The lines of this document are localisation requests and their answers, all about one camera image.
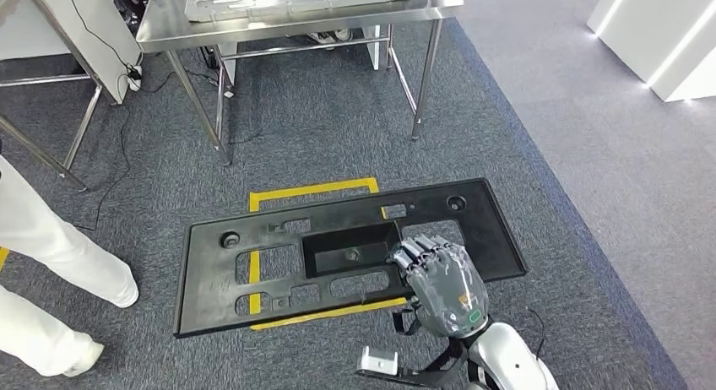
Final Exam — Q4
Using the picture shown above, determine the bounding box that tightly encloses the stainless steel workbench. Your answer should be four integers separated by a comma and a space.
135, 0, 465, 168

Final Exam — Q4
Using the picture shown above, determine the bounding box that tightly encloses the white partition panel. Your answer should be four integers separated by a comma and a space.
33, 0, 142, 106

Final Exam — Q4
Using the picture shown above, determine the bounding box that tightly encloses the silver stamped metal panel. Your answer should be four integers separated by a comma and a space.
184, 0, 415, 24

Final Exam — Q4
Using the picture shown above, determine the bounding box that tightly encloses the white counter with light strip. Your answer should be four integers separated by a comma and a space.
586, 0, 716, 103

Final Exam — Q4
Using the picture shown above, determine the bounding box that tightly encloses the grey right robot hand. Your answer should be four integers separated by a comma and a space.
387, 235, 491, 339

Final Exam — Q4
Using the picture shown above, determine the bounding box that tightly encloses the thin black cable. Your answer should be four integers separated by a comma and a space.
62, 0, 175, 232

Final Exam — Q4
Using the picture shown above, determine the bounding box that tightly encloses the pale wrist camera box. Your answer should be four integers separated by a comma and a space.
356, 346, 400, 377

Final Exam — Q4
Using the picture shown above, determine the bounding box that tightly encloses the person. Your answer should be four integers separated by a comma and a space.
0, 152, 140, 378

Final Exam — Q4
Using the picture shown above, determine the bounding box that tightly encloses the steel frame table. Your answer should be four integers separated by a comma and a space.
0, 0, 105, 194

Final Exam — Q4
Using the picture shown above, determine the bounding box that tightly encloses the black plastic mounting plate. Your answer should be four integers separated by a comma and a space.
173, 177, 529, 340

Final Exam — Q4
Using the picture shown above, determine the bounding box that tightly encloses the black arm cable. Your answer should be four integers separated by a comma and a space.
527, 307, 548, 361

